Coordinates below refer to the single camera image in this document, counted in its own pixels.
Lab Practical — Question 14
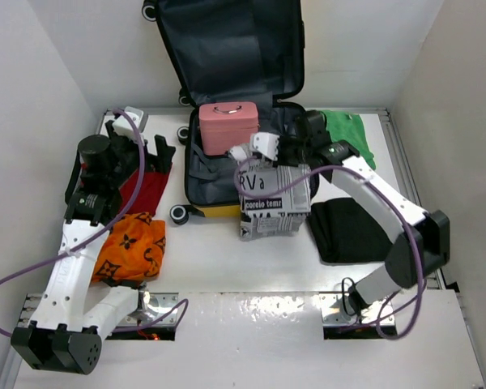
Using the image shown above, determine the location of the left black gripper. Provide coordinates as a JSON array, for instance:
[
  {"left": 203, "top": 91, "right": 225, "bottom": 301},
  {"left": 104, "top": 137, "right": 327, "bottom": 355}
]
[{"left": 104, "top": 120, "right": 173, "bottom": 188}]

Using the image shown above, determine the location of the red garment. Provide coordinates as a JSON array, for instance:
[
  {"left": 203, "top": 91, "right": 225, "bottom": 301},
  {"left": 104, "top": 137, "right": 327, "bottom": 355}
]
[{"left": 119, "top": 170, "right": 170, "bottom": 216}]

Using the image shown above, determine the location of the green towel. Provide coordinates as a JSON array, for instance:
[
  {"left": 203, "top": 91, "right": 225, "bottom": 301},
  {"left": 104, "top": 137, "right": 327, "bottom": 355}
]
[{"left": 322, "top": 110, "right": 376, "bottom": 170}]

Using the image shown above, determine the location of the newspaper print cloth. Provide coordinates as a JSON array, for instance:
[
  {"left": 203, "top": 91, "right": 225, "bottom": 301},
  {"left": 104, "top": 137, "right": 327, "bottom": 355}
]
[{"left": 238, "top": 160, "right": 311, "bottom": 241}]

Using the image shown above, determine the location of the pink vanity case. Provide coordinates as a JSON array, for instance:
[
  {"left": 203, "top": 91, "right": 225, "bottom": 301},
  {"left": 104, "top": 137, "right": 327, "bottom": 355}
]
[{"left": 198, "top": 101, "right": 259, "bottom": 156}]

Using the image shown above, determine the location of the black garment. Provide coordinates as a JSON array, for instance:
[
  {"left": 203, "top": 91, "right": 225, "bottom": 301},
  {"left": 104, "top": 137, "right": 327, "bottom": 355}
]
[{"left": 307, "top": 198, "right": 392, "bottom": 265}]

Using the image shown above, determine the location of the orange patterned scarf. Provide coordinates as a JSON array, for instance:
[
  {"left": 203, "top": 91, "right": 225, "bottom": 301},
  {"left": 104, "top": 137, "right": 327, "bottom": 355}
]
[{"left": 92, "top": 212, "right": 166, "bottom": 283}]

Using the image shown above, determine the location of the yellow suitcase with dark lining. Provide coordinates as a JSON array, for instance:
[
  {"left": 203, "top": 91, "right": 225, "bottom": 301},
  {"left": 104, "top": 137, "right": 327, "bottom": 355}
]
[{"left": 141, "top": 1, "right": 305, "bottom": 225}]

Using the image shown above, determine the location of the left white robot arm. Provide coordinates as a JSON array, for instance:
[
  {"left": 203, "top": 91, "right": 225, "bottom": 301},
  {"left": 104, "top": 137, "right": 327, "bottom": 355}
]
[{"left": 11, "top": 122, "right": 175, "bottom": 374}]

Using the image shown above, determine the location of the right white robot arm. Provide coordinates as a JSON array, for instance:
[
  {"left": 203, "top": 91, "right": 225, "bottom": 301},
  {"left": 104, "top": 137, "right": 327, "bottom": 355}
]
[{"left": 278, "top": 110, "right": 450, "bottom": 315}]

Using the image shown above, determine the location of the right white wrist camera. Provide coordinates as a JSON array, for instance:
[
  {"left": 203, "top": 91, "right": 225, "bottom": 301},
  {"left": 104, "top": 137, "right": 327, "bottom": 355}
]
[{"left": 228, "top": 132, "right": 279, "bottom": 162}]

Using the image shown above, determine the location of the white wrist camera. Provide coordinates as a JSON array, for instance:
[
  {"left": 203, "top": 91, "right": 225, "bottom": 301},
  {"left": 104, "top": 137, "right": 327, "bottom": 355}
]
[
  {"left": 228, "top": 132, "right": 279, "bottom": 162},
  {"left": 113, "top": 106, "right": 148, "bottom": 137}
]

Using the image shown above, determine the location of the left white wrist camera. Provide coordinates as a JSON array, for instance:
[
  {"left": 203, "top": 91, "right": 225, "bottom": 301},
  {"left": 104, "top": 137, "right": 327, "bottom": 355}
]
[{"left": 113, "top": 106, "right": 148, "bottom": 137}]

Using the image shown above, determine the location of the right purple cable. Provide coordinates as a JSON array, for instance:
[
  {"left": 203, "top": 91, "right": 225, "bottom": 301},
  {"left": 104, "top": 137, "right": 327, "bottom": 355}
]
[{"left": 233, "top": 156, "right": 428, "bottom": 340}]

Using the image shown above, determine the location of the purple cable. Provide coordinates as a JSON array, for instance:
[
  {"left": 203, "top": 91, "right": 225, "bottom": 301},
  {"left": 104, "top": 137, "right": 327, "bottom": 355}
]
[
  {"left": 233, "top": 156, "right": 428, "bottom": 340},
  {"left": 0, "top": 108, "right": 190, "bottom": 338}
]

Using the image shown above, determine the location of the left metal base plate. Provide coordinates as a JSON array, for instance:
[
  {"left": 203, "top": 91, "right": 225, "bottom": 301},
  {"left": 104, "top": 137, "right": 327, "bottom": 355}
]
[{"left": 118, "top": 291, "right": 179, "bottom": 327}]

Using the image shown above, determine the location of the metal base plate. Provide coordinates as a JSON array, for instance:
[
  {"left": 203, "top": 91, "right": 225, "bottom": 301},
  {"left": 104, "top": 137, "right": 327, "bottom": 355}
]
[
  {"left": 118, "top": 291, "right": 179, "bottom": 327},
  {"left": 320, "top": 292, "right": 396, "bottom": 327}
]

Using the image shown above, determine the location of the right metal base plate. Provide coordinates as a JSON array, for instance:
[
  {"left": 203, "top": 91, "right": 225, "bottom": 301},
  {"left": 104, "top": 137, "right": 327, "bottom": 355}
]
[{"left": 320, "top": 292, "right": 396, "bottom": 327}]

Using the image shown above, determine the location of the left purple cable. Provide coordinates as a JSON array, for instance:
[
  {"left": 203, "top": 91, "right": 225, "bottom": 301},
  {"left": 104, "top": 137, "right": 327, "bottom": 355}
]
[{"left": 0, "top": 108, "right": 190, "bottom": 338}]

